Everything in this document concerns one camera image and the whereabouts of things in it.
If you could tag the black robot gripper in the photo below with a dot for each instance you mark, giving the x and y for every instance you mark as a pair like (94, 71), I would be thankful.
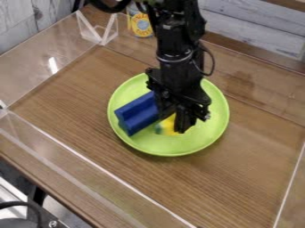
(175, 82)

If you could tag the blue foam block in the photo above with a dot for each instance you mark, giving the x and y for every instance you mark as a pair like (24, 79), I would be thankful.
(138, 114)

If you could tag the yellow toy banana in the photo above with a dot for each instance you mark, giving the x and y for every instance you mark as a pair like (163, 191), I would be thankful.
(165, 126)

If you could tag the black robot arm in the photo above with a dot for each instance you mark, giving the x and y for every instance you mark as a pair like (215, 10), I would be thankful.
(177, 23)

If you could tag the green round plate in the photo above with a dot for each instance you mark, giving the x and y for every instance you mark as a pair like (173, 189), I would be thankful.
(170, 145)

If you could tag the clear acrylic corner bracket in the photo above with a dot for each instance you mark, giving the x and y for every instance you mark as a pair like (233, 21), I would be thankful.
(99, 34)

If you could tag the clear acrylic tray wall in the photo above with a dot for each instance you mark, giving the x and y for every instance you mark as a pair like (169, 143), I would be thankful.
(99, 196)

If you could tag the black metal table bracket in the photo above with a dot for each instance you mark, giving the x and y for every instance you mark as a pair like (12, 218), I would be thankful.
(48, 220)

